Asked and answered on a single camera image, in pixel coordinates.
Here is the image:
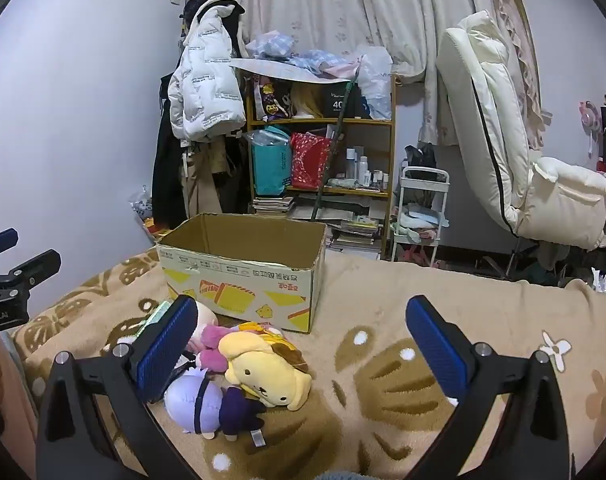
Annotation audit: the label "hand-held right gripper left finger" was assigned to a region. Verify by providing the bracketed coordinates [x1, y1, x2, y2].
[36, 295, 199, 480]

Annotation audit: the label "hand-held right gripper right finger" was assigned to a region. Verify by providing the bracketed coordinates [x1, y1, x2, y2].
[405, 295, 576, 480]

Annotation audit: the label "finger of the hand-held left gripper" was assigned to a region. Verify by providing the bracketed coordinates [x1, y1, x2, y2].
[0, 249, 62, 306]
[0, 228, 18, 261]

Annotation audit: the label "pink plush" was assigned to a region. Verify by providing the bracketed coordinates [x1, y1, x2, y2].
[185, 324, 244, 371]

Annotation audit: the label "purple-haired doll plush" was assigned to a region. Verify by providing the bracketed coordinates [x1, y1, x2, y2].
[164, 367, 268, 443]

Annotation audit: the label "yellow dog plush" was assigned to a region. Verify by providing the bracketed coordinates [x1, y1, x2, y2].
[218, 330, 314, 411]

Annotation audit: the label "printed cardboard box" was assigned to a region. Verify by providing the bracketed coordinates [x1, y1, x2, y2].
[156, 213, 328, 334]

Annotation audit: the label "clear bag of small items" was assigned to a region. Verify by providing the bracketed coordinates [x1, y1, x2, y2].
[130, 187, 156, 231]

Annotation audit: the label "stack of magazines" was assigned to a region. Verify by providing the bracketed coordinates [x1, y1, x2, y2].
[328, 215, 384, 253]

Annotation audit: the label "black coat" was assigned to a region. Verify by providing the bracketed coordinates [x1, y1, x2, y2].
[151, 72, 186, 228]

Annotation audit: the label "beige trousers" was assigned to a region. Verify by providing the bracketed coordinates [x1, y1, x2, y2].
[180, 137, 234, 221]

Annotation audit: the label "white trolley cart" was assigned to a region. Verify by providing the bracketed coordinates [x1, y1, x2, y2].
[390, 166, 451, 263]

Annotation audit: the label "stack of books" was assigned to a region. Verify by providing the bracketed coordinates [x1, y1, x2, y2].
[253, 195, 295, 217]

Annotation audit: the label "black bag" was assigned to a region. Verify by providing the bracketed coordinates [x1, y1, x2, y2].
[404, 142, 438, 181]

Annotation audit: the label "group of cosmetic bottles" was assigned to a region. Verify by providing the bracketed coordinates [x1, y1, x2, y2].
[340, 146, 391, 191]

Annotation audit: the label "teal bag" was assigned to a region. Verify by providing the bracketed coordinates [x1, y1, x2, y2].
[250, 132, 291, 197]

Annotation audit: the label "green broom stick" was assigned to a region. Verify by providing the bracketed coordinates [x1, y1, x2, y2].
[310, 80, 356, 222]

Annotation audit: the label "red patterned bag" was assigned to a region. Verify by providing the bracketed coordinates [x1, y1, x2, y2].
[289, 132, 332, 190]

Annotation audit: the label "cream padded chair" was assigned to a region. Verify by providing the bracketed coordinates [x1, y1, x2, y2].
[435, 10, 606, 281]

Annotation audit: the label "white puffer jacket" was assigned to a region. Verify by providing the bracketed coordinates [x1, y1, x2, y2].
[168, 2, 247, 142]

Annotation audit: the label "wooden shelf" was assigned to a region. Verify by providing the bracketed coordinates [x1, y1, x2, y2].
[238, 72, 398, 261]

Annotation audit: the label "black box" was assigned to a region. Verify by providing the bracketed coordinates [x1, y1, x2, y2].
[325, 85, 364, 120]

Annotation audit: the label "white plastic bag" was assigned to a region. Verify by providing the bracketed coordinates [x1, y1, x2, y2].
[358, 47, 394, 120]

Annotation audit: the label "purple yellow printed bag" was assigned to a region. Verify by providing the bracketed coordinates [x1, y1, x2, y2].
[253, 75, 294, 122]

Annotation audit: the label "pink desk fan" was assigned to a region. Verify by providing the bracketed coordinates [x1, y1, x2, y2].
[578, 101, 602, 156]

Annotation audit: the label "blonde wig head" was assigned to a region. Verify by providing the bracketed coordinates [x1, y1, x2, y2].
[290, 84, 326, 120]

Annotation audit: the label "large white board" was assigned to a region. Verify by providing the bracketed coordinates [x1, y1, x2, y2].
[230, 57, 356, 83]

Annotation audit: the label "pile of pastel clothes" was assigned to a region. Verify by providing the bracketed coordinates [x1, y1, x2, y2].
[243, 32, 369, 78]

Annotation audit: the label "floral beige curtain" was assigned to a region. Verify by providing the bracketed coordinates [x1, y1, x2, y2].
[235, 0, 546, 146]

